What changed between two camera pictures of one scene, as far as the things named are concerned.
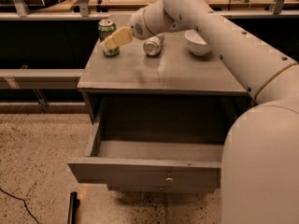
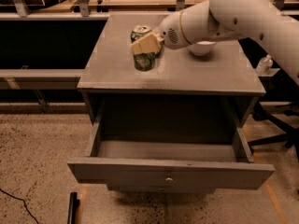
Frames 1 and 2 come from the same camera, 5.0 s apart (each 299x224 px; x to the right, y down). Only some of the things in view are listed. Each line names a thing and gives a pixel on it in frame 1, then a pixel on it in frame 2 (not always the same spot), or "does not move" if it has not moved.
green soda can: (106, 28) → (147, 61)
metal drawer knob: (168, 179) does not move
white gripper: (137, 26) → (170, 32)
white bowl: (195, 43) does not move
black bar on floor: (74, 204) does not move
